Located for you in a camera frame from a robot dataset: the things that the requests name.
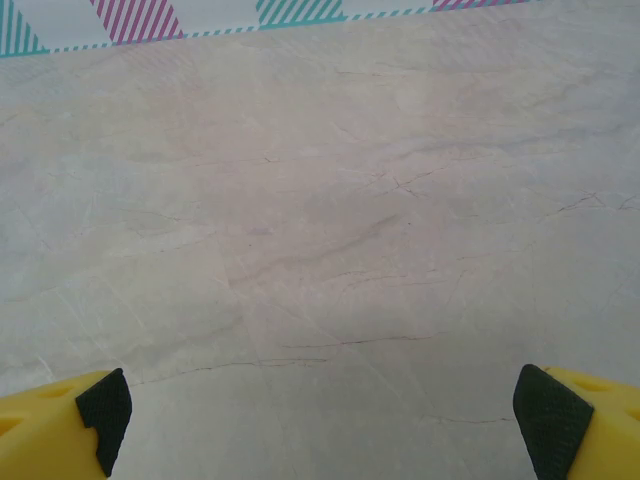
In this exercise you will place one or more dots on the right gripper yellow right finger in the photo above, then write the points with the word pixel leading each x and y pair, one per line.
pixel 595 430

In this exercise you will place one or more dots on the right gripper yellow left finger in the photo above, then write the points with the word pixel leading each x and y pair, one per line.
pixel 45 430

